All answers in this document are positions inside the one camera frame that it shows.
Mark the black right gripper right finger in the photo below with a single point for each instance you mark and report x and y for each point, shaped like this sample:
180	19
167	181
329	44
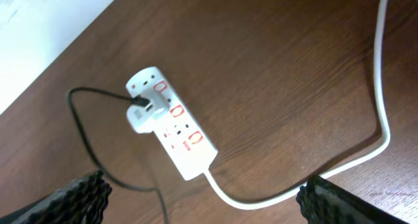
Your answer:
324	202

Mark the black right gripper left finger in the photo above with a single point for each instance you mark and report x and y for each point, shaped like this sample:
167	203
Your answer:
82	201

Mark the white charger plug adapter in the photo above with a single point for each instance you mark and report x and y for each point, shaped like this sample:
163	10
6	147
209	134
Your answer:
143	119

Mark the white power strip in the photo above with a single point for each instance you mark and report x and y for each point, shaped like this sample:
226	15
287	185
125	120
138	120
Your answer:
178	131

